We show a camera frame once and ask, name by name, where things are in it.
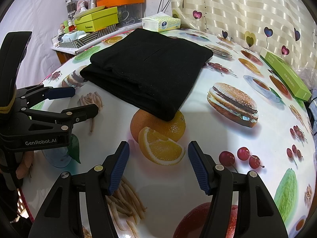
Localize black white striped box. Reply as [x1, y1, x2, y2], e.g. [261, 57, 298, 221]
[59, 25, 118, 49]

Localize lime green cardboard box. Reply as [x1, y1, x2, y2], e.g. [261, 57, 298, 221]
[74, 7, 119, 32]

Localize food print tablecloth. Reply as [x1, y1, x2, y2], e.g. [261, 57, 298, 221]
[19, 26, 317, 238]

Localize wooden side cabinet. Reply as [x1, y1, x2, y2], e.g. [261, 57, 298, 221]
[51, 43, 75, 64]

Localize wet wipes pack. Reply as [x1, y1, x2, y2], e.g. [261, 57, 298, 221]
[60, 30, 86, 43]

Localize black pants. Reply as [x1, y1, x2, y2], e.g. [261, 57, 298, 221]
[80, 28, 214, 122]

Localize blue cloth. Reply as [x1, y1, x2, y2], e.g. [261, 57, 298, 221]
[306, 89, 317, 137]

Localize long green box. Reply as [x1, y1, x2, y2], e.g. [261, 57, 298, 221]
[260, 48, 312, 102]

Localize clear plastic bag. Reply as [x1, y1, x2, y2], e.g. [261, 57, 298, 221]
[296, 66, 317, 90]

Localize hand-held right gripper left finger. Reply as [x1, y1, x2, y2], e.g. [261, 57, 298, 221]
[28, 141, 130, 238]

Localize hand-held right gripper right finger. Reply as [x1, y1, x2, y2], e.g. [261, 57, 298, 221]
[188, 141, 289, 238]

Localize glass jar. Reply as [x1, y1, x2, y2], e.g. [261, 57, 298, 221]
[65, 0, 76, 20]

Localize person's left hand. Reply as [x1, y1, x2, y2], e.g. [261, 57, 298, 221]
[15, 151, 35, 179]

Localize white green tissue box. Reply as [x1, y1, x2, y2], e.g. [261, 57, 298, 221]
[142, 15, 181, 33]

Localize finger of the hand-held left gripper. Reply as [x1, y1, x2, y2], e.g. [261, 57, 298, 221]
[16, 84, 76, 109]
[15, 104, 99, 135]

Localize cream heart print curtain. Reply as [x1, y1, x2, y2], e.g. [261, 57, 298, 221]
[170, 0, 317, 66]

